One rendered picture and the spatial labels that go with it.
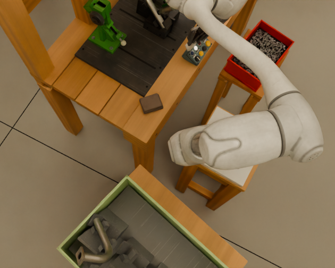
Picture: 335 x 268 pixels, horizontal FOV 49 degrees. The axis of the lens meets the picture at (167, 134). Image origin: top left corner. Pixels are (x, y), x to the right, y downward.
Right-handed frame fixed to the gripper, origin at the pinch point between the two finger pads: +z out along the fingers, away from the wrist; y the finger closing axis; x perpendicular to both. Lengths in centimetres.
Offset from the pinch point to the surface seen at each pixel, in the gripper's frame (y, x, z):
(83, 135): -23, 4, 133
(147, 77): -8.4, 1.1, 33.6
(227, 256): -2, -92, 31
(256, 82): 40.5, -18.3, 16.7
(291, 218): 85, -100, 86
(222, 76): 33.1, -6.7, 31.6
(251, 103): 49, -24, 37
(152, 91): -8.8, -6.4, 32.7
